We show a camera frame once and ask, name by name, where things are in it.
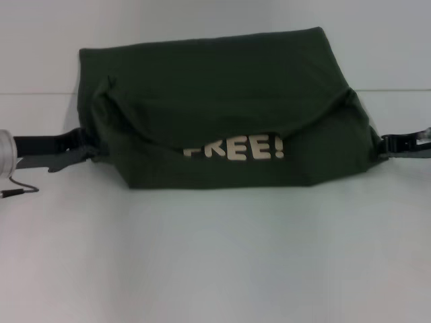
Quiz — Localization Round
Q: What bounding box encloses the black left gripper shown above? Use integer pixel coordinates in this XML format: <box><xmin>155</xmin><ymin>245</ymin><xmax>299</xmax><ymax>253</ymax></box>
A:
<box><xmin>12</xmin><ymin>127</ymin><xmax>109</xmax><ymax>175</ymax></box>

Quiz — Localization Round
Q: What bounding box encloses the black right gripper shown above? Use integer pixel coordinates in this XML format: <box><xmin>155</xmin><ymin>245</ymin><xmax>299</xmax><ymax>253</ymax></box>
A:
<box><xmin>379</xmin><ymin>133</ymin><xmax>431</xmax><ymax>162</ymax></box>

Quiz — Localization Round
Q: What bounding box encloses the dark green shirt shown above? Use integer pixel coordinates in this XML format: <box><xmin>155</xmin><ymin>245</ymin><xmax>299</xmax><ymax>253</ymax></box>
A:
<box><xmin>77</xmin><ymin>26</ymin><xmax>384</xmax><ymax>190</ymax></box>

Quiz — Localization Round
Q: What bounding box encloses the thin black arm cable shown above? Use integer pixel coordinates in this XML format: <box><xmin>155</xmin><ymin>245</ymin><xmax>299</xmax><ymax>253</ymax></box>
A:
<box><xmin>0</xmin><ymin>176</ymin><xmax>40</xmax><ymax>200</ymax></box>

